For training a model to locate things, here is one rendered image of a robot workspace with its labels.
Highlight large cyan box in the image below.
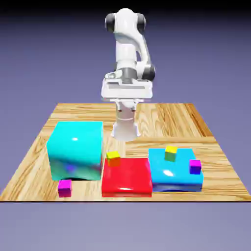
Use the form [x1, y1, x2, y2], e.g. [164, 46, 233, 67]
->
[46, 121, 104, 181]

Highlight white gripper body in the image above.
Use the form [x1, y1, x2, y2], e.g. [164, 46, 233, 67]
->
[101, 77, 154, 102]

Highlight large blue box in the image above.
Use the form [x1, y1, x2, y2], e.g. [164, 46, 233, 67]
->
[148, 148, 205, 193]

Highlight small yellow cube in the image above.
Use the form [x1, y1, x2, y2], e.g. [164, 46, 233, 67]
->
[106, 151, 121, 168]
[164, 145, 178, 163]

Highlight small magenta cube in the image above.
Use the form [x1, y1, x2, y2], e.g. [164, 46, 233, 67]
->
[57, 179, 73, 198]
[189, 159, 202, 176]

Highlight large red box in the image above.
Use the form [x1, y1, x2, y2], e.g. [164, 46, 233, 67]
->
[101, 157, 153, 198]

